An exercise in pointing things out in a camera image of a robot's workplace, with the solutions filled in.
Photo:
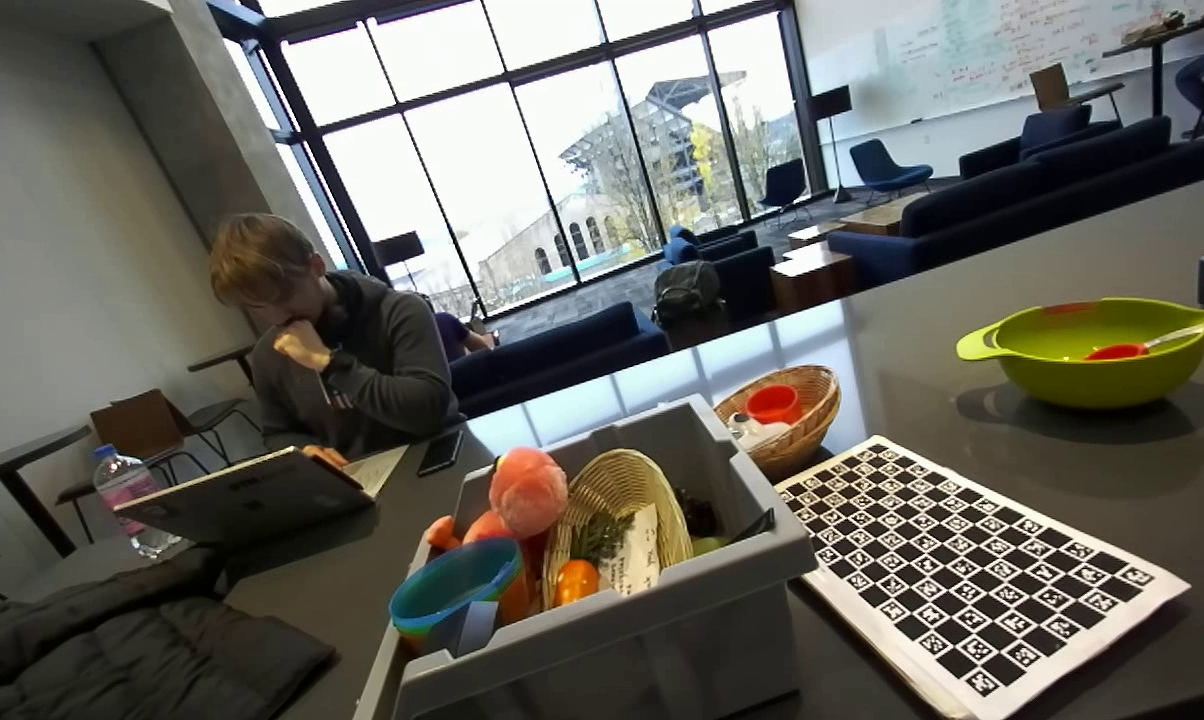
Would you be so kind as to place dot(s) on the white paper sheet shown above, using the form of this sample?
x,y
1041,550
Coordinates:
x,y
379,467

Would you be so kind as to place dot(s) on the white toy piece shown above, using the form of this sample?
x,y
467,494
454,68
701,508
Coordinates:
x,y
635,546

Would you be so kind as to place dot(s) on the green plastic bowl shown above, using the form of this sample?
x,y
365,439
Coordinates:
x,y
1094,383

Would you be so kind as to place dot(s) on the dark backpack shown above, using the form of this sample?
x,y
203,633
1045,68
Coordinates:
x,y
688,300

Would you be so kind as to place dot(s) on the navy armchair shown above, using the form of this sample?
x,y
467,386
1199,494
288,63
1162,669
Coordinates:
x,y
741,272

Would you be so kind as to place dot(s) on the blue lounge chair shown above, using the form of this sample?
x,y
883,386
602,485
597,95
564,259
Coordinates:
x,y
883,161

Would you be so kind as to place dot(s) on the black white calibration board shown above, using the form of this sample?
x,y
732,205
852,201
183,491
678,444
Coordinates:
x,y
972,572

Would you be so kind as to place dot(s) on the blue plastic cup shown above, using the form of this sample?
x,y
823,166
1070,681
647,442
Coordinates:
x,y
445,587

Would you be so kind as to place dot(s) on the high dark table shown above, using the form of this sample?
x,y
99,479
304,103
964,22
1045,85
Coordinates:
x,y
1152,40

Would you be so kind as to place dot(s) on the seated person in grey sweater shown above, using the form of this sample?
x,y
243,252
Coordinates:
x,y
372,362

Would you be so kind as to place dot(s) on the black smartphone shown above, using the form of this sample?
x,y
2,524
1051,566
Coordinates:
x,y
438,452

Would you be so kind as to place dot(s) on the red plastic cup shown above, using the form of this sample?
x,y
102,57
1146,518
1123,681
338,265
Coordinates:
x,y
774,400

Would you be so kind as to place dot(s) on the pink plush toy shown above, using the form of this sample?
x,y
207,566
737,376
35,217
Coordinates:
x,y
526,485

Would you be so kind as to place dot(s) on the dark lounge chair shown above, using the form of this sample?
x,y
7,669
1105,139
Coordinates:
x,y
784,182

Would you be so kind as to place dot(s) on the orange toy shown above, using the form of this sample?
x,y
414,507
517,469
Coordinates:
x,y
472,524

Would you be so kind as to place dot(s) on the large black framed window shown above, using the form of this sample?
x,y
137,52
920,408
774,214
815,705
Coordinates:
x,y
497,85

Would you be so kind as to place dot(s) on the small orange toy fruit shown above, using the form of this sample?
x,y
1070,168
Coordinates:
x,y
572,582

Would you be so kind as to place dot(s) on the dark grey puffer jacket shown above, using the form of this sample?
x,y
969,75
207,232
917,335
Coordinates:
x,y
122,653

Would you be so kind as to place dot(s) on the short navy sofa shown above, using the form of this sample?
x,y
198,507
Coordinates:
x,y
544,355

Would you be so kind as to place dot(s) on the dark side table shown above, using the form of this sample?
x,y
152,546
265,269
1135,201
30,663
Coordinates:
x,y
14,460

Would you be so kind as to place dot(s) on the long navy sofa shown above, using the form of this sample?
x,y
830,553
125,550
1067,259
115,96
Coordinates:
x,y
1024,201

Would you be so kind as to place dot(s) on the wooden chair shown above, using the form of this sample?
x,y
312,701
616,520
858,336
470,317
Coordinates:
x,y
1051,85

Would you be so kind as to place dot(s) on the wooden coffee table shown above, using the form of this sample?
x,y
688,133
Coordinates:
x,y
809,279

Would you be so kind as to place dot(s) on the grey open laptop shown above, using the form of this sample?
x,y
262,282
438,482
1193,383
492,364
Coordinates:
x,y
244,496

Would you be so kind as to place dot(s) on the person in purple top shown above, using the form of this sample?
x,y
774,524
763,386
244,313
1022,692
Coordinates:
x,y
449,328

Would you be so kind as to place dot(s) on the grey plastic bin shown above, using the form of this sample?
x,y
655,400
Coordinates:
x,y
655,642

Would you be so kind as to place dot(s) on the brown chair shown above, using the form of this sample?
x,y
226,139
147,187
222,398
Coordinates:
x,y
142,420

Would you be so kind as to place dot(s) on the clear plastic water bottle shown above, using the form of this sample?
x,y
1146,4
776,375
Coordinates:
x,y
122,482

